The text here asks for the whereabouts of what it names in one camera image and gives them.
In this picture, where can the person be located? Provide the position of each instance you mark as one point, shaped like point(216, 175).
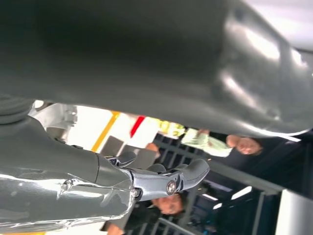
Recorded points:
point(207, 142)
point(168, 204)

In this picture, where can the red cloth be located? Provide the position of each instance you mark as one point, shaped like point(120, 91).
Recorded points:
point(136, 126)

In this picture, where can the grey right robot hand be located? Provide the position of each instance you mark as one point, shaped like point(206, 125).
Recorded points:
point(122, 58)

